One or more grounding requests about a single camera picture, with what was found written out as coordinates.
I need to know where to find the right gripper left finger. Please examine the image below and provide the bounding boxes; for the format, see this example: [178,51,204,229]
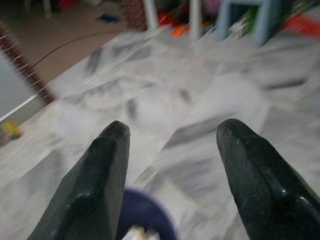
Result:
[27,120,131,240]

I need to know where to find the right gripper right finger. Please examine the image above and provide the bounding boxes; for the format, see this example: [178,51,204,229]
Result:
[216,118,320,240]

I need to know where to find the purple rubbish bin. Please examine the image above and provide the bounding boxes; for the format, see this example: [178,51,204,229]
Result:
[116,187,180,240]

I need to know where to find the white printed packaging trash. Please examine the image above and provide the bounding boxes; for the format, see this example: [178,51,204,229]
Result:
[123,224,161,240]

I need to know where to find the yellow toy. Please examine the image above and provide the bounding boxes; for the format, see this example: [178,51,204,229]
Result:
[0,121,22,141]

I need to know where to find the light blue plastic stool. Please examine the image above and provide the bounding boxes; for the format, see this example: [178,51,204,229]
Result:
[216,0,283,47]

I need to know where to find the red orange plastic item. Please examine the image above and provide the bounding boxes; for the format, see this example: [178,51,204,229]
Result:
[282,13,320,38]

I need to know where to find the dark blue cloth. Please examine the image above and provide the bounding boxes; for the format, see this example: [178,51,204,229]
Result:
[96,13,117,25]

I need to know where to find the orange toy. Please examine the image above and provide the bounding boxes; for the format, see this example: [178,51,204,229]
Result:
[172,24,191,38]

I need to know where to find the brown wicker basket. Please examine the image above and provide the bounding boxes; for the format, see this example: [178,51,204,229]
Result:
[122,0,148,32]

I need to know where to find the white furniture leg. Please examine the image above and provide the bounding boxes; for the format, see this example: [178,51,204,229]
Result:
[188,0,202,41]
[143,0,161,32]

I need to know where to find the thin black floor cable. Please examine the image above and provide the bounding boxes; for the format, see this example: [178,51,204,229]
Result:
[32,31,121,68]

